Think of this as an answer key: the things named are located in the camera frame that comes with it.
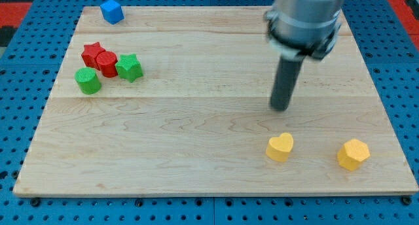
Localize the wooden board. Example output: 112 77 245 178
13 7 418 198

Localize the green star block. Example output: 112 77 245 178
115 54 143 82

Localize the yellow heart block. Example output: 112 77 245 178
265 132 294 162

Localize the green cylinder block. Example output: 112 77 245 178
74 67 101 95

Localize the blue cube block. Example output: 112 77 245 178
100 0 125 24

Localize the yellow hexagon block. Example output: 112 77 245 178
337 139 371 171

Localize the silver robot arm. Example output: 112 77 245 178
264 0 344 61

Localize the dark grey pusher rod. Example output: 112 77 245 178
270 57 303 112

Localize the red cylinder block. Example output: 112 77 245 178
96 51 118 78

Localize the red star block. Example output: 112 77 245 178
81 42 105 70

